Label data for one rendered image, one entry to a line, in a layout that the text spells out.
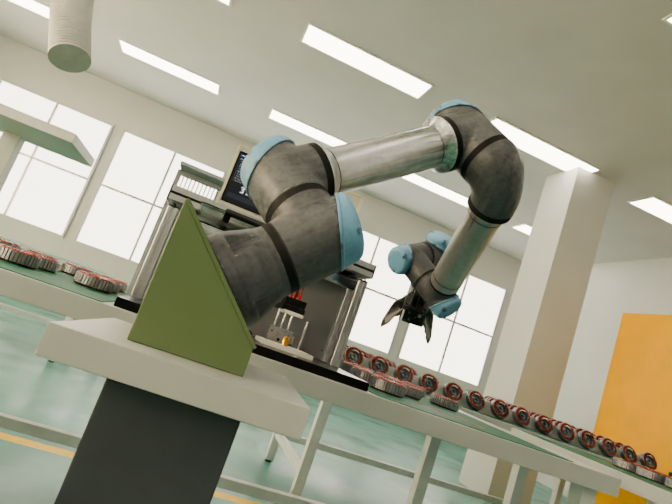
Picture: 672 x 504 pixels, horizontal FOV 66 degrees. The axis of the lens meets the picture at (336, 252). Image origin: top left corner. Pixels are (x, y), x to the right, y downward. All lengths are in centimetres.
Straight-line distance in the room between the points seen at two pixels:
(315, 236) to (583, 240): 497
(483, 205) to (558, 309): 438
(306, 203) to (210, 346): 26
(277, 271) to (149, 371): 23
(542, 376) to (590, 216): 165
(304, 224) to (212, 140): 747
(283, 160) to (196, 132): 739
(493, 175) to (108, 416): 76
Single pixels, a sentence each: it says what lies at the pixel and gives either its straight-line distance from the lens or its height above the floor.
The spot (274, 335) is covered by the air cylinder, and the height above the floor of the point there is 80.
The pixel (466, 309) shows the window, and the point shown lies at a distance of 906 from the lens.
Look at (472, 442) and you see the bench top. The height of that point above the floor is 72.
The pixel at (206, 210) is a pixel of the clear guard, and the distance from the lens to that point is 138.
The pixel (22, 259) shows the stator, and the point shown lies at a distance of 159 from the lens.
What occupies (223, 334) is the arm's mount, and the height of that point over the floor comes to 79.
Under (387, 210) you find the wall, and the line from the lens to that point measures 856.
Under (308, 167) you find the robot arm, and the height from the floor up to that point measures 109.
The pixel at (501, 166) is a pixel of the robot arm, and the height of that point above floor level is 125.
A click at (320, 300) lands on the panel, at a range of 178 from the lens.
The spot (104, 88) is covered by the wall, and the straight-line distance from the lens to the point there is 852.
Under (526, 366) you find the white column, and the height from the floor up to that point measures 124.
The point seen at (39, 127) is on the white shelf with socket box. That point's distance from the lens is 203.
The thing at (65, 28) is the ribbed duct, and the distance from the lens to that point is 253.
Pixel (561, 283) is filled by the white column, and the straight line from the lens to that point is 544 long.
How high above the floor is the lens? 83
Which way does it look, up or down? 10 degrees up
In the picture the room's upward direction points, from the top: 20 degrees clockwise
